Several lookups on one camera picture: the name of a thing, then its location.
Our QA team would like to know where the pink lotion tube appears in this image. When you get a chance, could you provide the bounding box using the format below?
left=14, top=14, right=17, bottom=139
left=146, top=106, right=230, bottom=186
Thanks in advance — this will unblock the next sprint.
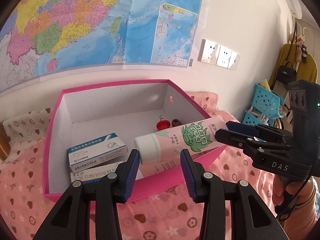
left=134, top=115, right=227, bottom=177

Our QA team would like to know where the pink storage box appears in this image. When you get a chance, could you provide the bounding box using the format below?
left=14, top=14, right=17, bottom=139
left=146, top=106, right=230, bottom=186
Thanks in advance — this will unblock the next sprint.
left=42, top=79, right=227, bottom=203

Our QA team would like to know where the black handbag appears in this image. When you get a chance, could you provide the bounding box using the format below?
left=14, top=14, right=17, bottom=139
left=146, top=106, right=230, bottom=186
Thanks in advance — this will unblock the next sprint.
left=276, top=23, right=297, bottom=85

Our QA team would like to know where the white wall socket panel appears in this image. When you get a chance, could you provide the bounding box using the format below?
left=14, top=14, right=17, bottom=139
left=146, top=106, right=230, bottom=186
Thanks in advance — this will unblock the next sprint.
left=198, top=39, right=240, bottom=70

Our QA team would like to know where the right hand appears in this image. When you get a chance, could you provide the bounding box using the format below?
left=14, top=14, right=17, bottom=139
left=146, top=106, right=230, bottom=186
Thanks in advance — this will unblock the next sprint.
left=272, top=175, right=319, bottom=224

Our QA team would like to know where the red corkscrew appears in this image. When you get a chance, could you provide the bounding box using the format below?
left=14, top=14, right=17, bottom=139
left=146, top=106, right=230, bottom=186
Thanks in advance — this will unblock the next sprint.
left=156, top=115, right=171, bottom=131

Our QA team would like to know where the copper thermos bottle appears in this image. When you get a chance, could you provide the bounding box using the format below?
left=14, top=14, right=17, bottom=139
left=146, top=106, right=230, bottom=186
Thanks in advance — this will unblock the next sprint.
left=0, top=122, right=11, bottom=160

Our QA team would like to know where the colourful wall map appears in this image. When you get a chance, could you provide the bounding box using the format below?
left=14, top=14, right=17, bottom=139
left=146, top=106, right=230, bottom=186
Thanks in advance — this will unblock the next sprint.
left=1, top=0, right=202, bottom=90

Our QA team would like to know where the yellow hanging garment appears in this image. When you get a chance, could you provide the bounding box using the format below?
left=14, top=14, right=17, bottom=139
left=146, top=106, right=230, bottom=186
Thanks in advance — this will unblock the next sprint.
left=268, top=43, right=318, bottom=87

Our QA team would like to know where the blue perforated plastic basket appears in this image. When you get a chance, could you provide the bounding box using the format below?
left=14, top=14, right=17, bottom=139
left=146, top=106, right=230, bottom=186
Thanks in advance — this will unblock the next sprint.
left=242, top=83, right=284, bottom=126

